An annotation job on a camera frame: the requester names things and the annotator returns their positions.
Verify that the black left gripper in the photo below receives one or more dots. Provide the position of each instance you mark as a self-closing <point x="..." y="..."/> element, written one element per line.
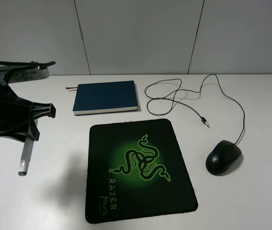
<point x="15" y="113"/>

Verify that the white marker pen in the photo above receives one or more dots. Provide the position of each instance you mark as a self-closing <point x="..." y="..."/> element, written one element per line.
<point x="25" y="157"/>

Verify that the black computer mouse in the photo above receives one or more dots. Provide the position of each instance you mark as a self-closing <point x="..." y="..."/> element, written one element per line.
<point x="222" y="157"/>

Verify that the dark blue notebook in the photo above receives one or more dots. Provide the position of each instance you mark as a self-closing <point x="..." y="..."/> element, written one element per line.
<point x="105" y="97"/>

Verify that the black green Razer mousepad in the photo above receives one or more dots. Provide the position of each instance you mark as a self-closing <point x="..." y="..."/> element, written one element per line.
<point x="136" y="170"/>

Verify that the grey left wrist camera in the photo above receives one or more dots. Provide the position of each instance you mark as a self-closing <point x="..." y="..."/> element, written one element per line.
<point x="14" y="74"/>

